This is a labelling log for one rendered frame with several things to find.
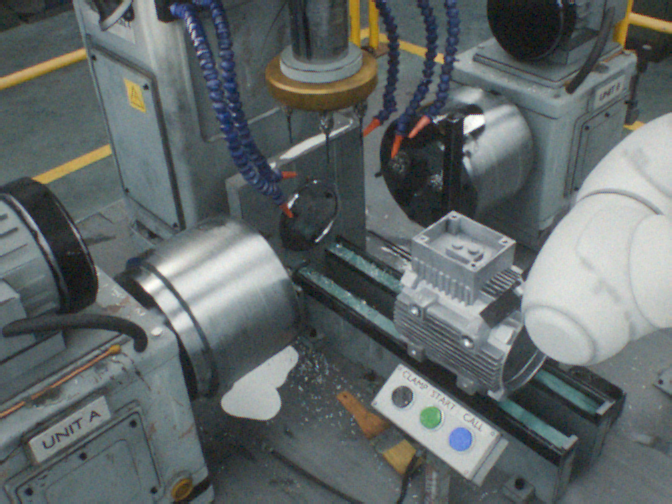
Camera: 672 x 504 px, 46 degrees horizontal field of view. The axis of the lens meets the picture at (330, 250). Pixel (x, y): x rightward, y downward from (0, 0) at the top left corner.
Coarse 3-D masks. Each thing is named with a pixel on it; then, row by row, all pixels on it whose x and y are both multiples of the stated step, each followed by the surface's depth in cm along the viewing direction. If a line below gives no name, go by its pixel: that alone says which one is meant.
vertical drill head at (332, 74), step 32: (288, 0) 118; (320, 0) 114; (320, 32) 117; (288, 64) 121; (320, 64) 120; (352, 64) 121; (288, 96) 121; (320, 96) 119; (352, 96) 120; (288, 128) 133; (320, 128) 125
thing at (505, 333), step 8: (408, 272) 122; (408, 280) 122; (416, 280) 122; (504, 328) 111; (512, 328) 111; (400, 336) 130; (496, 336) 112; (504, 336) 111; (512, 336) 112; (504, 344) 111; (488, 392) 119; (496, 392) 119; (504, 392) 119; (496, 400) 119; (504, 400) 120
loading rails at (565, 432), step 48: (336, 240) 157; (336, 288) 146; (384, 288) 147; (336, 336) 148; (384, 336) 135; (384, 384) 141; (432, 384) 130; (528, 384) 128; (576, 384) 124; (528, 432) 117; (576, 432) 125; (528, 480) 122
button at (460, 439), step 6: (456, 432) 99; (462, 432) 99; (468, 432) 99; (450, 438) 99; (456, 438) 99; (462, 438) 99; (468, 438) 98; (450, 444) 99; (456, 444) 99; (462, 444) 98; (468, 444) 98; (456, 450) 99; (462, 450) 98
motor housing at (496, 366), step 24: (408, 288) 124; (432, 288) 121; (504, 288) 116; (432, 312) 118; (456, 312) 118; (408, 336) 125; (432, 336) 120; (456, 336) 117; (528, 336) 127; (456, 360) 118; (480, 360) 114; (504, 360) 113; (528, 360) 126; (480, 384) 118; (504, 384) 121
